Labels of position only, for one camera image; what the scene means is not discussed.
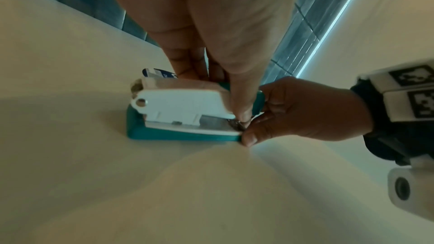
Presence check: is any person's right hand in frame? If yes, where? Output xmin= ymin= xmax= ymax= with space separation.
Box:
xmin=241 ymin=76 xmax=374 ymax=147

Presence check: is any person's left hand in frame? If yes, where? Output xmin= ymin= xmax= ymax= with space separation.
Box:
xmin=98 ymin=0 xmax=305 ymax=125

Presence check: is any teal and white stapler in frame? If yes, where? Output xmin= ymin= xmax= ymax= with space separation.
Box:
xmin=126 ymin=76 xmax=266 ymax=144

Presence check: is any small blue white box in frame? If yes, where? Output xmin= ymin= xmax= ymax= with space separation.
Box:
xmin=142 ymin=67 xmax=179 ymax=81

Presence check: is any bright light strip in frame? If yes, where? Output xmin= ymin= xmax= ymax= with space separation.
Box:
xmin=297 ymin=0 xmax=373 ymax=78

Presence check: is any white marker-tagged wrist mount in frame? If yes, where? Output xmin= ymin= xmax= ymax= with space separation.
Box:
xmin=357 ymin=58 xmax=434 ymax=122

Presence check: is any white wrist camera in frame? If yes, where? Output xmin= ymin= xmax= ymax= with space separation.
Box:
xmin=387 ymin=155 xmax=434 ymax=223

